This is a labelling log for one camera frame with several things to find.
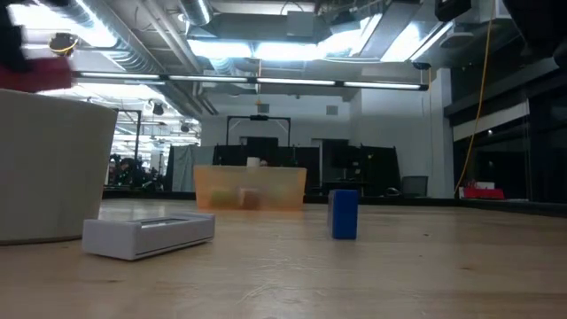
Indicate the person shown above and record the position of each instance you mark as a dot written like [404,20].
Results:
[130,170]

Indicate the red storage box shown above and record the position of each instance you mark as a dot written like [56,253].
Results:
[483,193]

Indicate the white digital clock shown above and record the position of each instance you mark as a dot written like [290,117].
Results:
[115,241]

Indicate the black security camera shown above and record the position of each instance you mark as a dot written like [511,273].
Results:
[421,65]

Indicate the orange translucent bin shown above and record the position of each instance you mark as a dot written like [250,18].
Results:
[292,177]

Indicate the white ceiling air unit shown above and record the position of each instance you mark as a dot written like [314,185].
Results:
[487,11]

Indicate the linear ceiling light bar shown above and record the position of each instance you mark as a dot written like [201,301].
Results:
[385,85]

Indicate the grey curtain panel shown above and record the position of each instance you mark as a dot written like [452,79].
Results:
[181,168]

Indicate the black ceiling device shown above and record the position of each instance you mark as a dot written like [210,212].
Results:
[62,43]

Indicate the long red block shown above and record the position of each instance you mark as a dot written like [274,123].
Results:
[44,75]

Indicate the grey plastic tray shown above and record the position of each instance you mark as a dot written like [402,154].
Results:
[48,168]

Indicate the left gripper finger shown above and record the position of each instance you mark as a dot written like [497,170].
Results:
[13,49]

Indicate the black partition panels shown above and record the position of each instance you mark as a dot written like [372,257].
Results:
[376,164]

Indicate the black rig frame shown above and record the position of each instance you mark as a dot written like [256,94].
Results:
[259,118]
[138,133]

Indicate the blue block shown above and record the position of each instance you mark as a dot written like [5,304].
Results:
[343,215]

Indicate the grey wall vent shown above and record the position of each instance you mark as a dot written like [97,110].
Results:
[331,110]
[263,108]

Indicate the white cylinder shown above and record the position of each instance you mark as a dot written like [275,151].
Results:
[253,162]

